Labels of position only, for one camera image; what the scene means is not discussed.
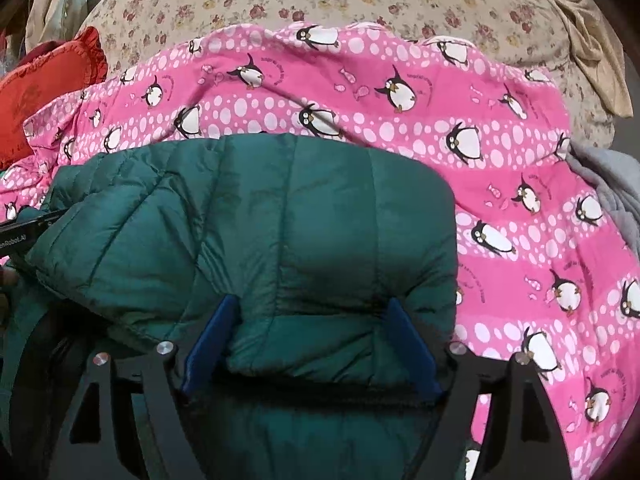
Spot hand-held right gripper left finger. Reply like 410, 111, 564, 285
47, 294, 240, 480

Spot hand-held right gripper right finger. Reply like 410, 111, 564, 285
387, 297, 573, 480

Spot dark green puffer jacket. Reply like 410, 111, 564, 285
0, 132, 458, 480

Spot person's left hand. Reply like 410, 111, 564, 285
0, 267, 20, 331

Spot red ruffled pillow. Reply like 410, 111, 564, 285
0, 26, 108, 171

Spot beige curtain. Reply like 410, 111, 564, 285
25, 0, 88, 58

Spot pink penguin print blanket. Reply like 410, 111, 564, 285
0, 21, 640, 480

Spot grey sweatpants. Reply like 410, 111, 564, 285
565, 140, 640, 256

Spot beige crumpled cloth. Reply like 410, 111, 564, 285
505, 0, 633, 118

